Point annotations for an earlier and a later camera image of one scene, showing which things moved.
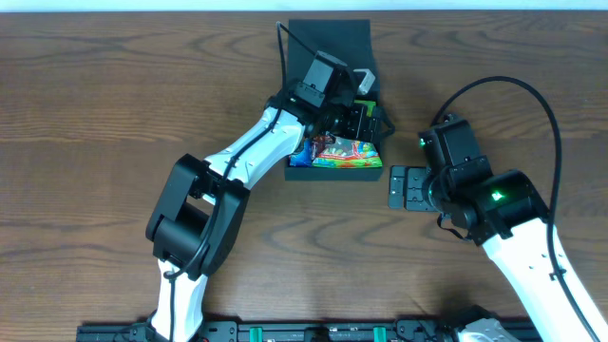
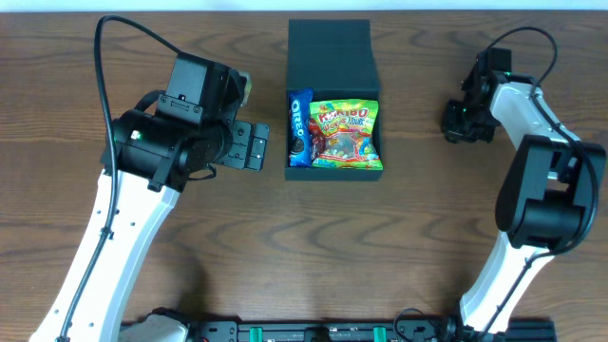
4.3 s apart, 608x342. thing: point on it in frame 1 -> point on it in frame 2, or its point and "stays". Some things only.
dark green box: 350,42 stays
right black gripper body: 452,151 -> 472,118
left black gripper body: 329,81 -> 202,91
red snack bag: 317,144 stays
